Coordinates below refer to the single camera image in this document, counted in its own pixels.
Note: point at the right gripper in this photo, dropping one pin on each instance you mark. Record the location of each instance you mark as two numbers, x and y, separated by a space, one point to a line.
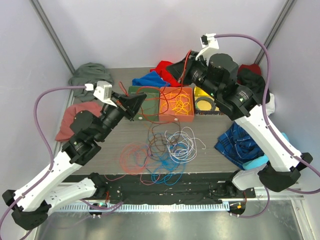
191 63

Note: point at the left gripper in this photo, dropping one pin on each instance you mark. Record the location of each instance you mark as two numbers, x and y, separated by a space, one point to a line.
127 106

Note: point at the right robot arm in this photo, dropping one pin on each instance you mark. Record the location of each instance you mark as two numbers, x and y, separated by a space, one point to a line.
218 78

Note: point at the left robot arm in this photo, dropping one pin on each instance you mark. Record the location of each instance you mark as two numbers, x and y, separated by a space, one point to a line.
33 203

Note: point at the green drawer box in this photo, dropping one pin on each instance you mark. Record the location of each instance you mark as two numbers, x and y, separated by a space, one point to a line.
150 107

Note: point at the salmon drawer box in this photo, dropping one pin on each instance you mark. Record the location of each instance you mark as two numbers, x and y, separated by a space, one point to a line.
176 104

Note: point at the grey cloth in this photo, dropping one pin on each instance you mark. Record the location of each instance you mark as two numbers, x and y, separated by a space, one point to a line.
89 73

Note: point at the black cloth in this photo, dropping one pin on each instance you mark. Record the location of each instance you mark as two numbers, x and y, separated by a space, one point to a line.
253 84

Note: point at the dusty pink cloth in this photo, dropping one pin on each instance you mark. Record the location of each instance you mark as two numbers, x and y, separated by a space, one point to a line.
65 132

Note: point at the dark red cloth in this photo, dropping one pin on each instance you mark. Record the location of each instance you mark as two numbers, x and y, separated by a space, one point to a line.
255 68

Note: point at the blue plaid cloth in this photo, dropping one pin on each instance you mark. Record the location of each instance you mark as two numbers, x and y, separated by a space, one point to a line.
227 143

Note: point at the white cloth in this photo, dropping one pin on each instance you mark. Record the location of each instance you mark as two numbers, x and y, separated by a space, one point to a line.
270 106

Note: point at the cyan cloth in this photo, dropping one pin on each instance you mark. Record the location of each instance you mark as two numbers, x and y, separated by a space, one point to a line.
250 154

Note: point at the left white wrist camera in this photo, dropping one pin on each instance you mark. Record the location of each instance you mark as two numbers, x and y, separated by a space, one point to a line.
102 90

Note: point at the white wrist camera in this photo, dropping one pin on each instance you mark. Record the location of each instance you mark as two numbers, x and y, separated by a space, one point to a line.
209 45
102 90

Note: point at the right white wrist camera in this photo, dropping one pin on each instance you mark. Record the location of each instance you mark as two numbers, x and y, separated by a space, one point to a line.
209 45

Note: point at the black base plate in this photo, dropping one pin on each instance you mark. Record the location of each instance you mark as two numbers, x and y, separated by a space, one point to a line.
186 188

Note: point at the slotted cable duct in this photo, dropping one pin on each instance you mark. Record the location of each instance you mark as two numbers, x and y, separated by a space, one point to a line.
126 208

